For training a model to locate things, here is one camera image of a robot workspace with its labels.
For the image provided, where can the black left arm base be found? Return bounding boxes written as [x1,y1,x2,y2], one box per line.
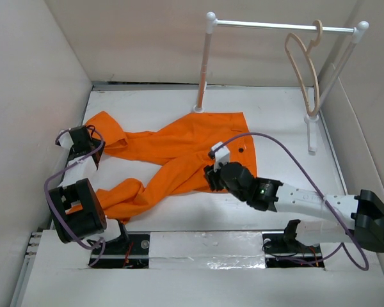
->
[88,220,150,269]

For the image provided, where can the orange trousers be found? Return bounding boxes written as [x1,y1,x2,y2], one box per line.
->
[86,111,257,223]

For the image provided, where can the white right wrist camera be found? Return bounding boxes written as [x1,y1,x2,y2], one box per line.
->
[208,142,230,172]

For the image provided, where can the white clothes rack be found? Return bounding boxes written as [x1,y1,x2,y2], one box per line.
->
[188,12,369,154]

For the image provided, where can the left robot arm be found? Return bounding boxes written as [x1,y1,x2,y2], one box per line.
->
[44,125,130,254]

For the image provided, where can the white foam front panel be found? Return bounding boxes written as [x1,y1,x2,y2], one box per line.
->
[22,231,384,306]

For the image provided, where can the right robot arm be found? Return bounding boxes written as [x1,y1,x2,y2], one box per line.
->
[204,162,384,253]

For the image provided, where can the wooden clothes hanger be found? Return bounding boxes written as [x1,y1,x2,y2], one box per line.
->
[284,19,323,117]

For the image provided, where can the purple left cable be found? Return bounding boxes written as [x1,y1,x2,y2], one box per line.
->
[44,129,107,268]

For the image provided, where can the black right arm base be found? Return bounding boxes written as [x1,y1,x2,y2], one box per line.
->
[262,219,324,269]

